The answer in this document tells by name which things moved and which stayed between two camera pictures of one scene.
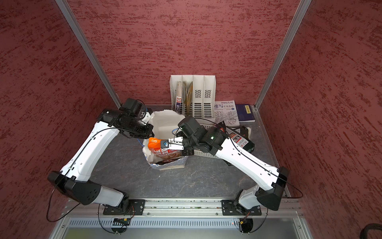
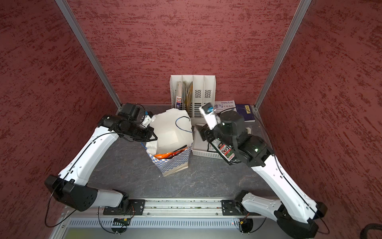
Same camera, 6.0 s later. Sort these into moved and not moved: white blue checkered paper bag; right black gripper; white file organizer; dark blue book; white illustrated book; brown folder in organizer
Moved: right black gripper; white blue checkered paper bag
Not moved: dark blue book; white illustrated book; brown folder in organizer; white file organizer
